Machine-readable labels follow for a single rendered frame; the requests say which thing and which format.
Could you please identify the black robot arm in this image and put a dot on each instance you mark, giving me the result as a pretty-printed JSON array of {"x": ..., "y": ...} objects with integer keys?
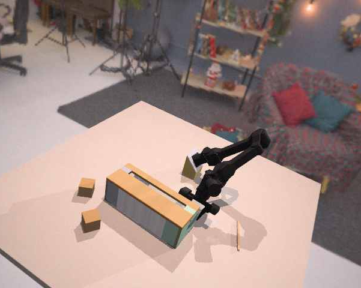
[{"x": 215, "y": 179}]

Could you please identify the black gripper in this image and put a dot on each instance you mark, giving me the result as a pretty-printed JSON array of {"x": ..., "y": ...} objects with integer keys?
[{"x": 200, "y": 196}]

